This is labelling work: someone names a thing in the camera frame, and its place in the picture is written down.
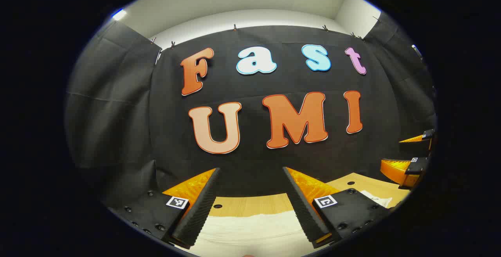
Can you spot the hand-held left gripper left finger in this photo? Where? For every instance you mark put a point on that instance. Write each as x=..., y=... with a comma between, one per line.
x=199, y=210

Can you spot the ceiling light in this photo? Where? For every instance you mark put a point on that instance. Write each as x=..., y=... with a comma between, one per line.
x=119, y=14

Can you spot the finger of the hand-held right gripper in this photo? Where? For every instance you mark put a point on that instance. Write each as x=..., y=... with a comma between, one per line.
x=395, y=169
x=428, y=134

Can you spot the row of backdrop clips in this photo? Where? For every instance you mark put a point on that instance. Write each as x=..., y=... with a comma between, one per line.
x=235, y=27

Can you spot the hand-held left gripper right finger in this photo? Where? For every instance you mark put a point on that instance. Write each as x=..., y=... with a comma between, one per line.
x=301, y=210

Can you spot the black backdrop cloth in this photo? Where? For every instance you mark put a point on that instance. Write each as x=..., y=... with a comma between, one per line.
x=274, y=163

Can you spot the white jeans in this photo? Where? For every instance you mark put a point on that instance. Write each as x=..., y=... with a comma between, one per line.
x=250, y=229

